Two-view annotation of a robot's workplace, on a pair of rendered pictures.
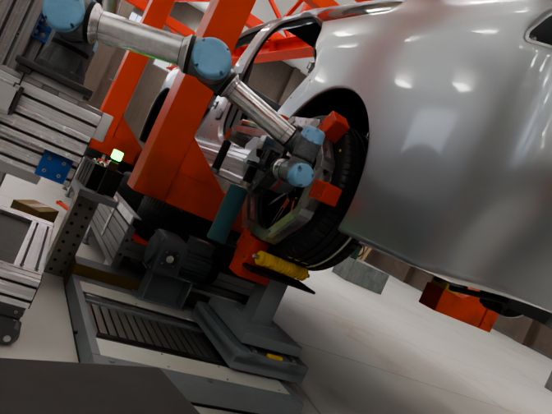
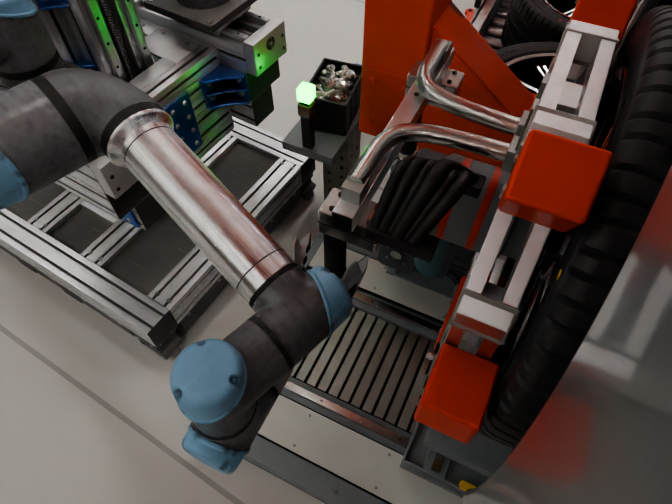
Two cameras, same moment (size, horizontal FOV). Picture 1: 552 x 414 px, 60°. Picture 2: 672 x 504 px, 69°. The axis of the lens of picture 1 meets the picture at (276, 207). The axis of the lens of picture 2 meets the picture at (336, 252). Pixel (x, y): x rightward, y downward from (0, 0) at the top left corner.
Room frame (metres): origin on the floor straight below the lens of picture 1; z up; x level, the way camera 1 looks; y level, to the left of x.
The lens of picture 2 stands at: (1.54, -0.24, 1.47)
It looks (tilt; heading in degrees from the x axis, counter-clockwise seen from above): 55 degrees down; 56
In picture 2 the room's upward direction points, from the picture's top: straight up
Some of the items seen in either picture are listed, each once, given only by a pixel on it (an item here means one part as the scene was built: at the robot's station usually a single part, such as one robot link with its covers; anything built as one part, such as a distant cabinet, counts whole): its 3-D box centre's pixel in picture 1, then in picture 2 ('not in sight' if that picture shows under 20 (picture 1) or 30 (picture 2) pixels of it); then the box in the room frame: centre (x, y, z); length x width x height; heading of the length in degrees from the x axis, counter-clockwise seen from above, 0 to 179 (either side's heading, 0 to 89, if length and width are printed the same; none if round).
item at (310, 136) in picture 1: (307, 144); (227, 379); (1.55, -0.01, 0.95); 0.11 x 0.08 x 0.11; 10
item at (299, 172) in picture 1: (296, 172); (229, 418); (1.53, -0.01, 0.85); 0.11 x 0.08 x 0.09; 30
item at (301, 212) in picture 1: (283, 178); (512, 218); (2.05, 0.02, 0.85); 0.54 x 0.07 x 0.54; 30
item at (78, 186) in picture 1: (92, 189); (338, 111); (2.26, 0.82, 0.44); 0.43 x 0.17 x 0.03; 30
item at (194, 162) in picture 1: (219, 186); (530, 107); (2.47, 0.31, 0.69); 0.52 x 0.17 x 0.35; 120
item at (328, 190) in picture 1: (324, 192); (454, 392); (1.78, -0.14, 0.85); 0.09 x 0.08 x 0.07; 30
